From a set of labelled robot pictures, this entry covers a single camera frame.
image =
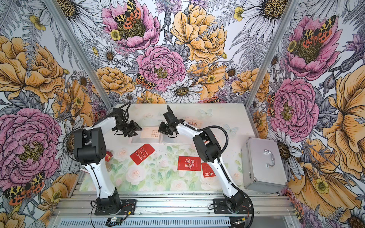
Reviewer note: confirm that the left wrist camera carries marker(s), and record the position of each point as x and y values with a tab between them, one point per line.
120	114

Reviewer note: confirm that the red card white characters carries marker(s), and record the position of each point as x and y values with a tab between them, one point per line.
189	163

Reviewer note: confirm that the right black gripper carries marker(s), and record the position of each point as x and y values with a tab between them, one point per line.
161	130

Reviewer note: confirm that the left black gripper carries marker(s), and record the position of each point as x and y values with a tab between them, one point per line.
134	127

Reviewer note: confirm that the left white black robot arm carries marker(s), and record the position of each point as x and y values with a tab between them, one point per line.
90	150

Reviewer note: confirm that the silver aluminium case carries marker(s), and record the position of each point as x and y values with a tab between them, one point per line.
263	169

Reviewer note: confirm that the pale pink text card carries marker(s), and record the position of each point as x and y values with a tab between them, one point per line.
150	132

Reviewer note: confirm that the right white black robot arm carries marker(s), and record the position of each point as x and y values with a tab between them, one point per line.
209	151

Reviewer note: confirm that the aluminium front rail frame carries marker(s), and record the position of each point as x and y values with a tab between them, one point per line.
175	210

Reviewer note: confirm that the red money money card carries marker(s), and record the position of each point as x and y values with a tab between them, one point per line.
142	153

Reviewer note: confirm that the pale card red characters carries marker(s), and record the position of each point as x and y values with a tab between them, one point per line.
194	122

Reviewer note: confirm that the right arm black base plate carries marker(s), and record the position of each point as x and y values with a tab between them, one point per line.
230	206

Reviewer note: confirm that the red card gold characters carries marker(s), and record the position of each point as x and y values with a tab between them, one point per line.
207	171

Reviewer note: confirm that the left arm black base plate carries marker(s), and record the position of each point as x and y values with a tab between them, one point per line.
109	207

